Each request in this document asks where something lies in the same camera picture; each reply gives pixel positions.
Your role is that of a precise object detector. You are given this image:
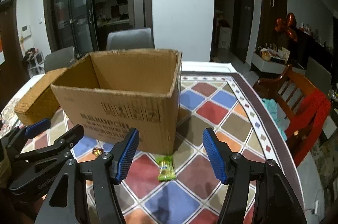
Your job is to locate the shiny candy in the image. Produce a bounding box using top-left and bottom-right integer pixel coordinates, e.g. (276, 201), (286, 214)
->
(92, 147), (104, 157)

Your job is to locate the woven wicker basket box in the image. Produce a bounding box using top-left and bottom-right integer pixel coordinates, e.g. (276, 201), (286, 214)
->
(14, 68), (67, 125)

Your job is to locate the brown cardboard box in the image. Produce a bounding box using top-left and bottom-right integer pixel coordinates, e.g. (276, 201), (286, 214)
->
(51, 49), (182, 155)

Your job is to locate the white shoe rack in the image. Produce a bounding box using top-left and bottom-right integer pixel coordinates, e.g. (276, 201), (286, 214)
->
(23, 48), (45, 78)

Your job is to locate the teal cloth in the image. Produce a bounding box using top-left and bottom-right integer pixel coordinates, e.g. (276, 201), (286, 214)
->
(262, 98), (287, 141)

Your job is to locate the colourful patterned tablecloth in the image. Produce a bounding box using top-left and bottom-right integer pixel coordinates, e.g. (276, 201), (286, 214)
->
(0, 61), (304, 224)

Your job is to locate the grey dining chair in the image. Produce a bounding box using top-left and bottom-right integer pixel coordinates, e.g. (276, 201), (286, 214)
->
(44, 46), (77, 73)
(106, 27), (155, 50)

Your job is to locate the green snack packet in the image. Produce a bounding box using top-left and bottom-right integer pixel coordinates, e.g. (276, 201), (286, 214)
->
(156, 155), (176, 182)

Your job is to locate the red wooden chair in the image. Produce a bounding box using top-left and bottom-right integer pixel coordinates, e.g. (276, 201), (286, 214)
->
(251, 63), (332, 167)

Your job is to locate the red garment on chair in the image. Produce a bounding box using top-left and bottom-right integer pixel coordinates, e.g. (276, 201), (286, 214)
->
(285, 89), (331, 166)

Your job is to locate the white low cabinet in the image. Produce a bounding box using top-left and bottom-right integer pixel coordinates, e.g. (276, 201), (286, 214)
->
(249, 50), (307, 76)

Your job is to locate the black sliding glass door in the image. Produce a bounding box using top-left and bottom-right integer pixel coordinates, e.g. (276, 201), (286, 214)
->
(44, 0), (98, 57)

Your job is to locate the red foil balloon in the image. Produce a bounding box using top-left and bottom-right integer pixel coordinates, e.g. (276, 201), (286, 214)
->
(274, 13), (297, 42)

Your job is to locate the wall intercom panel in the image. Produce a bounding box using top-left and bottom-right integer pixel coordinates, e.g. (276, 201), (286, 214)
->
(21, 25), (31, 39)

